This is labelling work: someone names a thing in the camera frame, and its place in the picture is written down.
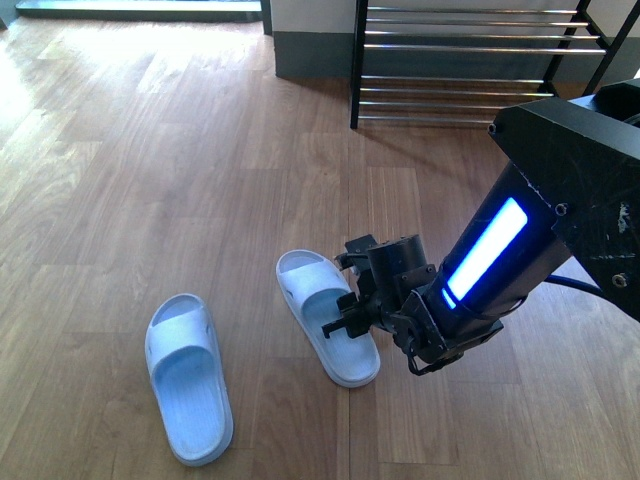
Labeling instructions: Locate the light blue slide sandal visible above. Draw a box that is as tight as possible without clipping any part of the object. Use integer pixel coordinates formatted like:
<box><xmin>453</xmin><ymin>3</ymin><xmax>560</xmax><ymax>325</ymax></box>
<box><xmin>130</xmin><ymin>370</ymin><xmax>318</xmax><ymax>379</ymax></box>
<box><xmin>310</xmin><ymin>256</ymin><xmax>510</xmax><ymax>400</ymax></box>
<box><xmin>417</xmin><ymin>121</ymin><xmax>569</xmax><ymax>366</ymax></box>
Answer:
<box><xmin>275</xmin><ymin>249</ymin><xmax>380</xmax><ymax>388</ymax></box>
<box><xmin>144</xmin><ymin>293</ymin><xmax>234</xmax><ymax>467</ymax></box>

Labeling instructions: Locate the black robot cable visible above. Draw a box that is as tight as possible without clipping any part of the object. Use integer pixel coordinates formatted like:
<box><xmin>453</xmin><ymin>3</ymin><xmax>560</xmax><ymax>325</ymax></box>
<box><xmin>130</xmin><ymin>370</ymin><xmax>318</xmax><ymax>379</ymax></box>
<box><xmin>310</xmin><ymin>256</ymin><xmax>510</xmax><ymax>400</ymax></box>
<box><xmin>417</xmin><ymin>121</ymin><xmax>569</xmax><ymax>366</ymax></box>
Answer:
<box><xmin>547</xmin><ymin>273</ymin><xmax>609</xmax><ymax>297</ymax></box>

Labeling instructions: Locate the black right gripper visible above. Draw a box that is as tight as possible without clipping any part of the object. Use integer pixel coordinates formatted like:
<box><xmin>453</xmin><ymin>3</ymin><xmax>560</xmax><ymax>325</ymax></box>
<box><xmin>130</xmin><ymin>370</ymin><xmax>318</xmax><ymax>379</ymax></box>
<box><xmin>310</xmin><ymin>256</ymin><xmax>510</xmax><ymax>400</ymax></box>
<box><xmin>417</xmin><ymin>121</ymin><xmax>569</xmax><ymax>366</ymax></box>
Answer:
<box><xmin>321</xmin><ymin>235</ymin><xmax>440</xmax><ymax>345</ymax></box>

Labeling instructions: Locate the black metal shoe rack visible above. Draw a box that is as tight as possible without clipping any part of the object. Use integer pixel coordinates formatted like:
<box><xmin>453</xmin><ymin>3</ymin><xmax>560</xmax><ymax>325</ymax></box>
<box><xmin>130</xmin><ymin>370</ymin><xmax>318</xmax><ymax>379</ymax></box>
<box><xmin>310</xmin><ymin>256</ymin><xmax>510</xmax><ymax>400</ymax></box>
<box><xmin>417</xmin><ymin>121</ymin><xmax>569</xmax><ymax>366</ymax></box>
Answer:
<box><xmin>350</xmin><ymin>1</ymin><xmax>639</xmax><ymax>128</ymax></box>

